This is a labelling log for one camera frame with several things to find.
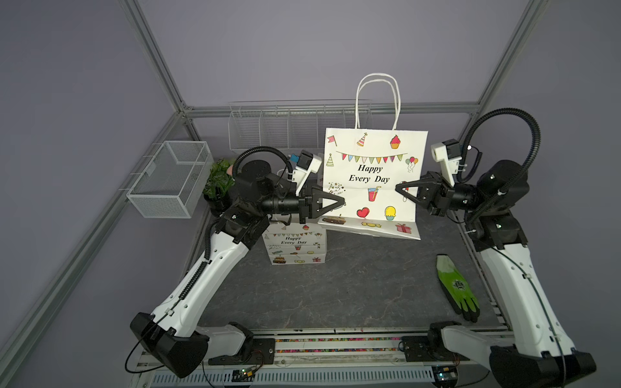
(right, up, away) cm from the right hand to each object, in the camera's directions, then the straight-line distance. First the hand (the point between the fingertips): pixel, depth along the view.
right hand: (395, 188), depth 53 cm
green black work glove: (+32, -34, +32) cm, 56 cm away
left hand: (-11, -3, +1) cm, 12 cm away
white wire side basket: (-67, +4, +30) cm, 74 cm away
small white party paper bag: (-27, -16, +26) cm, 41 cm away
